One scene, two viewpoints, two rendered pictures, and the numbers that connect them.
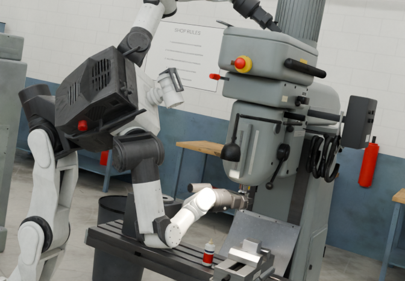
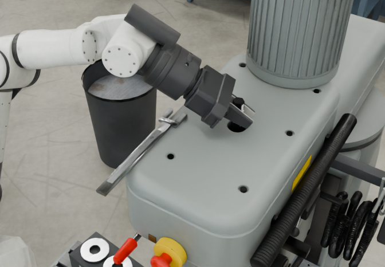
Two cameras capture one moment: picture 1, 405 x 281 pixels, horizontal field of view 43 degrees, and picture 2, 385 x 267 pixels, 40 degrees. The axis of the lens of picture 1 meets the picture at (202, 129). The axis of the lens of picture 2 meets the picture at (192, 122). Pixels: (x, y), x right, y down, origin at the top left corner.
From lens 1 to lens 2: 153 cm
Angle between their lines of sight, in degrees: 35
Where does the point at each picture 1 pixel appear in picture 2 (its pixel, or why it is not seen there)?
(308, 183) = not seen: hidden behind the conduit
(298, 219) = (316, 258)
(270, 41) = (214, 235)
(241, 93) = not seen: hidden behind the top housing
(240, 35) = (154, 203)
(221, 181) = not seen: outside the picture
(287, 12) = (271, 30)
